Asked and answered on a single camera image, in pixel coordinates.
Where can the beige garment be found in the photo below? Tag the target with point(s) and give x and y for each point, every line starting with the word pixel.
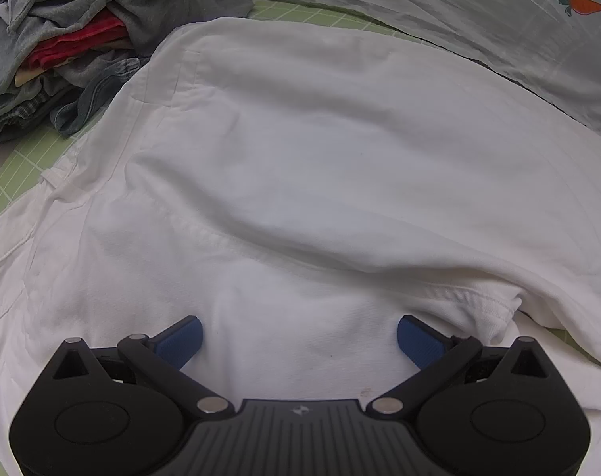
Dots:
pixel 25 78

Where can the white shirt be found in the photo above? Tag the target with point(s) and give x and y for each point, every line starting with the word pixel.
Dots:
pixel 305 158

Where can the red plaid garment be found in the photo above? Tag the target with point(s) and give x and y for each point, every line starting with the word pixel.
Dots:
pixel 72 44

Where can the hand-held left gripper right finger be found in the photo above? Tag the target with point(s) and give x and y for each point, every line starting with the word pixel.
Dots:
pixel 422 344

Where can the grey carrot printed sheet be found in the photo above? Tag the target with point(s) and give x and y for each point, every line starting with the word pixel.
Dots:
pixel 429 0

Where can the blue plaid shirt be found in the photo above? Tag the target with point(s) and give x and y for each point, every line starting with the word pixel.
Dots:
pixel 12 109

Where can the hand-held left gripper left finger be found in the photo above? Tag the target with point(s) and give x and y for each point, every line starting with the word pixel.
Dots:
pixel 179 344

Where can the blue denim jeans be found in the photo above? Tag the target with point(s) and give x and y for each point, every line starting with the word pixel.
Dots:
pixel 87 104

